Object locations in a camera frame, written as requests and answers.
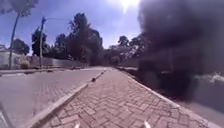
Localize row of dark trees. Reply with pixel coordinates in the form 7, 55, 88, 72
11, 12, 105, 68

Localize red brick path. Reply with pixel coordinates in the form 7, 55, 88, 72
39, 68, 221, 128

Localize pale path edge kerb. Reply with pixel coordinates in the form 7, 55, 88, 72
119, 69, 223, 128

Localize pale dividing kerb line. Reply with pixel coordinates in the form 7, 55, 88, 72
18, 68, 109, 128

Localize utility pole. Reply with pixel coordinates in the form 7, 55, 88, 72
38, 16, 48, 69

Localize row of large trees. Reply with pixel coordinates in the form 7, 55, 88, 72
103, 0, 224, 68

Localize grey brick road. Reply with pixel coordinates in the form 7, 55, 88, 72
0, 66, 109, 128

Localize roadside verge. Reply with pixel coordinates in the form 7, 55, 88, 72
0, 67, 78, 76

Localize grey gutter strip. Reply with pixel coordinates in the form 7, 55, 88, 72
156, 86, 224, 128

